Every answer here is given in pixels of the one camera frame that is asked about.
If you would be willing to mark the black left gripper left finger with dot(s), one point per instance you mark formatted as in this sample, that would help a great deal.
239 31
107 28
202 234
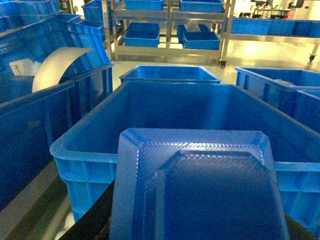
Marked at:
95 224

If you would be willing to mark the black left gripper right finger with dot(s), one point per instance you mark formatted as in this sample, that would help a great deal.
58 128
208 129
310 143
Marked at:
297 231

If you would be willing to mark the blue rectangular plastic part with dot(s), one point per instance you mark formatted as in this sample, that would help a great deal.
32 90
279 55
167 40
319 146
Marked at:
192 184

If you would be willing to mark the large blue target bin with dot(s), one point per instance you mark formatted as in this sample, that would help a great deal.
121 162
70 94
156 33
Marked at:
86 155

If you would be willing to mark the blue bin right front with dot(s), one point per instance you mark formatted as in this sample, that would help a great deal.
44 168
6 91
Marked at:
307 107

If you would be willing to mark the blue bin right rear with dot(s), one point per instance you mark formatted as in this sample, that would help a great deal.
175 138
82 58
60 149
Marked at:
277 86

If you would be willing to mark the blue bin behind target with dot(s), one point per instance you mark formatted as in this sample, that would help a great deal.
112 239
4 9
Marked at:
170 73

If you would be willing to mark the curved grey sheet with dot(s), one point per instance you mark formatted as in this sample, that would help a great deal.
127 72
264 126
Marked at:
55 65

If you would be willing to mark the far steel wheeled rack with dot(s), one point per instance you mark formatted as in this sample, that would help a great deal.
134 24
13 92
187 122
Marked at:
175 18

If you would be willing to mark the far blue bin left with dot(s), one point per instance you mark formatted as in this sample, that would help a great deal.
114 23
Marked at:
140 34

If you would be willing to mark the far blue bin right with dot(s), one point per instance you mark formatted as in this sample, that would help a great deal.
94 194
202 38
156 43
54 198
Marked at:
201 41

